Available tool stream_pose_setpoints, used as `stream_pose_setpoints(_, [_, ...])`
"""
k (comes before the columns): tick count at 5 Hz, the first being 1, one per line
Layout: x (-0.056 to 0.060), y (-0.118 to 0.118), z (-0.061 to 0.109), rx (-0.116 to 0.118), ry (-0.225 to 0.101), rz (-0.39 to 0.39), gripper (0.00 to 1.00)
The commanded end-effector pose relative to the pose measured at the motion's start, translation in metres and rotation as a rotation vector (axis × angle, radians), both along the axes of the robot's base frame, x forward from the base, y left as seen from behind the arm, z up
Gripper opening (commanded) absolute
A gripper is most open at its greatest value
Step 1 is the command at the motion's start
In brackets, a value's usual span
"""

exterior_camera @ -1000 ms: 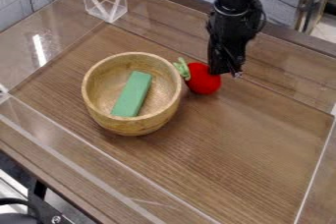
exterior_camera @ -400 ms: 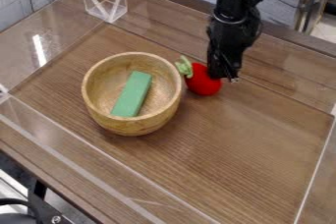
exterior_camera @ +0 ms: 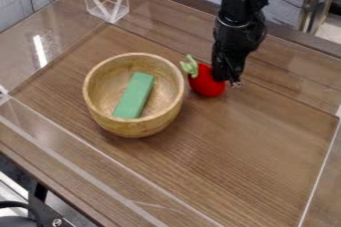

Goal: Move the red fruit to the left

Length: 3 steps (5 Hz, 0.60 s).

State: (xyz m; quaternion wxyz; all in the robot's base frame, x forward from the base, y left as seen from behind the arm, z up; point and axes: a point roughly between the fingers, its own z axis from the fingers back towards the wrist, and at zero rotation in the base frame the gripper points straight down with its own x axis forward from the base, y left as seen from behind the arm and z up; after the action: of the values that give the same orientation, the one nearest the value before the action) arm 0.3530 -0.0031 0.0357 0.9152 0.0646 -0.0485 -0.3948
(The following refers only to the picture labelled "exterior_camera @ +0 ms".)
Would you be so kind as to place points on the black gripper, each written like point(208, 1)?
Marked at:
point(235, 40)

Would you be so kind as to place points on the red plush strawberry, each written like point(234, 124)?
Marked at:
point(199, 78)

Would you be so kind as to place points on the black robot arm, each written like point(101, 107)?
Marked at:
point(240, 10)

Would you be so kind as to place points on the green rectangular block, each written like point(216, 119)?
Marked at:
point(135, 96)

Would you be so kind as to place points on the wooden bowl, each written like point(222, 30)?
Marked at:
point(104, 85)

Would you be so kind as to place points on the metal table leg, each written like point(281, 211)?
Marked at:
point(313, 15)

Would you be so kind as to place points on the clear acrylic corner bracket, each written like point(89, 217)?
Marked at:
point(108, 10)

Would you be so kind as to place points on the clear acrylic tray wall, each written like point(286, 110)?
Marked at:
point(112, 194)

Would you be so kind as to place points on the black table leg bracket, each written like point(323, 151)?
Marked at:
point(49, 218)

